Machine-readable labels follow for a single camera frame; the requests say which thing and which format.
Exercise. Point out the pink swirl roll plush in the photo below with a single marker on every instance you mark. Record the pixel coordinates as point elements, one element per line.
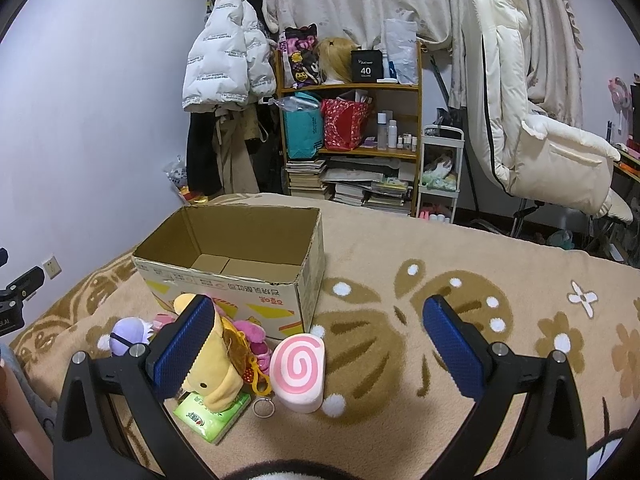
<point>297,372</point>

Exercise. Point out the white trolley cart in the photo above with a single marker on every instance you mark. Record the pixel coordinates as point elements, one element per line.
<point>439,173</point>

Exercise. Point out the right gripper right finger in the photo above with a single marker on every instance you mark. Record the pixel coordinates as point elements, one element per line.
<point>549,438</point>

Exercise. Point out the white puffer jacket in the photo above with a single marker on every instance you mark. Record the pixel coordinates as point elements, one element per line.
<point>228,66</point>

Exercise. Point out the purple haired doll plush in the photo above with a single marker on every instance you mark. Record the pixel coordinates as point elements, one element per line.
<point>126,333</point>

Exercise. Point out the beige curtain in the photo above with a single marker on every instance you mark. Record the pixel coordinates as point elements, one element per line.
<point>554,79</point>

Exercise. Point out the yellow dog plush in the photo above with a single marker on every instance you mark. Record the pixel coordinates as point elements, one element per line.
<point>212,375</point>

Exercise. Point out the black box with 40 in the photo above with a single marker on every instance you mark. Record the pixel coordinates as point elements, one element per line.
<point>367,66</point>

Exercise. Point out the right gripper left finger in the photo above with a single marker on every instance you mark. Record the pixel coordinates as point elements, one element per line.
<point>90,442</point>

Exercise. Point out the cardboard box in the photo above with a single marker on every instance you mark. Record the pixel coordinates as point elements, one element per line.
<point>263,264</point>

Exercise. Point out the blonde wig head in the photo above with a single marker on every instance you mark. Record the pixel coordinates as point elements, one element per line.
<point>335,60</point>

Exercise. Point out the pink bear plush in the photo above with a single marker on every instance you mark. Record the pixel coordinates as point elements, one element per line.
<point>252,339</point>

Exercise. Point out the wall socket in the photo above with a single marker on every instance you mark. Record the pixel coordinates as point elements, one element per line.
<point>52,267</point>

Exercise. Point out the beige coat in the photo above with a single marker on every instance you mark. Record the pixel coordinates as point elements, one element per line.
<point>235,167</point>

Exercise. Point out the wooden shelf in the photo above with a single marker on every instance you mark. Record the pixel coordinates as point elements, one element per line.
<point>401,103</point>

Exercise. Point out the stack of books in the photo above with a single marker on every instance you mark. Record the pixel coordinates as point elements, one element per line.
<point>305,179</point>

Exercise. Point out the teal bag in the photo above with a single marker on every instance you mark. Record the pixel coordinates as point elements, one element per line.
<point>303,123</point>

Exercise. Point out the cream padded chair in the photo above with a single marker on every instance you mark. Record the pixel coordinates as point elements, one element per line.
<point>523,152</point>

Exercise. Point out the green tissue pack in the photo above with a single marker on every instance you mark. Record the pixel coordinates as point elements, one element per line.
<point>211,426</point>

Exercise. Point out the plastic bag with toys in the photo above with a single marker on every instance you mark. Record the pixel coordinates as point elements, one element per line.
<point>175,171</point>

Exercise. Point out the red bag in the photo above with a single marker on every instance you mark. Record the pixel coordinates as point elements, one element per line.
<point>344,123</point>

